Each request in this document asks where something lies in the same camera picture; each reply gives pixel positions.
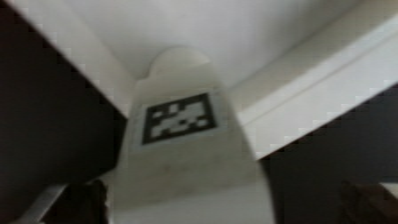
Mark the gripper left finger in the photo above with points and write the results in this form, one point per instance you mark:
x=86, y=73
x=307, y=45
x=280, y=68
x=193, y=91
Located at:
x=70, y=204

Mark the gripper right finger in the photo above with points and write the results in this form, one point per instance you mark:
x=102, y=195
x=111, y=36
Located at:
x=369, y=204

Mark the white table leg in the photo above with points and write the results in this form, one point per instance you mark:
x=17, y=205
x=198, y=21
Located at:
x=189, y=180

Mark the white square table top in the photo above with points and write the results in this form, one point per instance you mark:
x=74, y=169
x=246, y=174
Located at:
x=305, y=52

